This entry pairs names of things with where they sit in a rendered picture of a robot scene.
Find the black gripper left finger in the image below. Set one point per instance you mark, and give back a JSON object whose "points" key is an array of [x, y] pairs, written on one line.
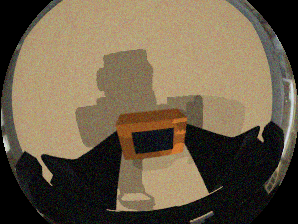
{"points": [[96, 170]]}

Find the orange block with dark square face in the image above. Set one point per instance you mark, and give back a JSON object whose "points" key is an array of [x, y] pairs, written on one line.
{"points": [[151, 133]]}

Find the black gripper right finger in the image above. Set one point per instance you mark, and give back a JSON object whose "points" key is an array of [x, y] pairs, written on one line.
{"points": [[215, 154]]}

